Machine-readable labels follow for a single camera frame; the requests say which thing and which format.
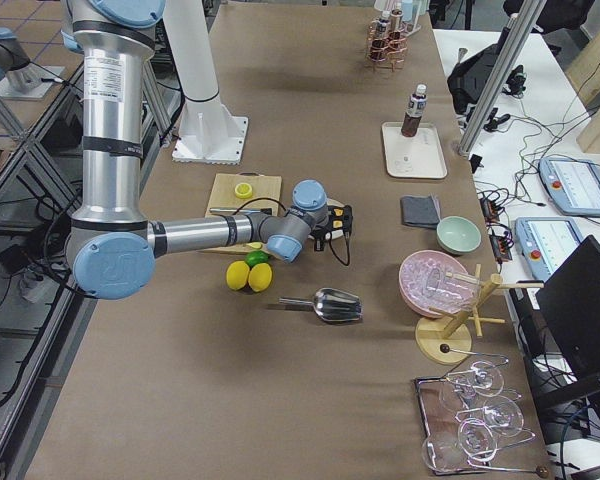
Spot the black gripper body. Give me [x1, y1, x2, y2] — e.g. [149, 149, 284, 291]
[310, 204, 353, 250]

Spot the glazed twisted donut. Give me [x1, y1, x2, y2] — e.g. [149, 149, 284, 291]
[329, 206, 346, 231]

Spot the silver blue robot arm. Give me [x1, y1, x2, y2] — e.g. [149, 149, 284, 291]
[62, 1, 332, 299]

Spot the cream rectangular tray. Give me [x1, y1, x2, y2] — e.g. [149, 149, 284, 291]
[381, 122, 447, 180]

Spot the dark tea bottle on tray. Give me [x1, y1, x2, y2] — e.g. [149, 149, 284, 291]
[401, 84, 427, 138]

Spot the wine glass rack tray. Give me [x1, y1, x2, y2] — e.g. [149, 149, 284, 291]
[414, 351, 549, 479]

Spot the bamboo cutting board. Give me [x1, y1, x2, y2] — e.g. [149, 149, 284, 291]
[196, 173, 283, 254]

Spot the grey cloth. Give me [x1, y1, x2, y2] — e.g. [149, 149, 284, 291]
[400, 195, 440, 229]

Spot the metal scoop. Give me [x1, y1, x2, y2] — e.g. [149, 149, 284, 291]
[278, 288, 363, 324]

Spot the green lime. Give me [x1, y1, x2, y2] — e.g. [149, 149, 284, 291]
[244, 250, 269, 268]

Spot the yellow lemon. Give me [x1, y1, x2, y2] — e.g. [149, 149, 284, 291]
[248, 263, 273, 293]
[225, 260, 250, 291]

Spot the half lemon slice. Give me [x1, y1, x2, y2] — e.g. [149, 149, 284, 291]
[234, 182, 254, 199]

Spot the pink bowl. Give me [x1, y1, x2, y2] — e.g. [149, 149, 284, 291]
[398, 250, 478, 318]

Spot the steel muddler black tip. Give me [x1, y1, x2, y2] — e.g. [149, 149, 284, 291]
[208, 207, 273, 215]

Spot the green bowl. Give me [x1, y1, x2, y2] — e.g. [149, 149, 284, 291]
[436, 216, 482, 255]

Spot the wooden cup stand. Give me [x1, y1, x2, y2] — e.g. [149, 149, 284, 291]
[415, 273, 544, 365]

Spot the tea bottle in rack front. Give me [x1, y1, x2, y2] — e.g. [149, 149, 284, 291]
[369, 11, 390, 61]

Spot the tea bottle in rack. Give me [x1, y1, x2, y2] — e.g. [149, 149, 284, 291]
[369, 11, 390, 61]
[388, 7, 403, 48]

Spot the tea bottle in rack back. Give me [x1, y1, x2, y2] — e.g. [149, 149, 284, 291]
[388, 7, 403, 48]

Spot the near teach pendant tablet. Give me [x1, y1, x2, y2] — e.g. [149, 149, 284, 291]
[514, 217, 584, 281]

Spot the teach pendant tablet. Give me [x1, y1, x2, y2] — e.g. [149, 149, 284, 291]
[538, 157, 600, 218]
[514, 217, 584, 281]

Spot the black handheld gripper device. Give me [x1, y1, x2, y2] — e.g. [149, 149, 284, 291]
[483, 64, 526, 132]

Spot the far teach pendant tablet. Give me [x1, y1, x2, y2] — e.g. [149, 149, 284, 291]
[538, 157, 600, 218]

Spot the black monitor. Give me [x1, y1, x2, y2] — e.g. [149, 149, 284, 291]
[536, 235, 600, 378]

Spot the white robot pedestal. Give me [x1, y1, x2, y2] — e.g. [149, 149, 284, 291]
[163, 0, 248, 165]

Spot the copper wire bottle rack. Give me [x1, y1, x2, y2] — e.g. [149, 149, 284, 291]
[365, 16, 408, 72]

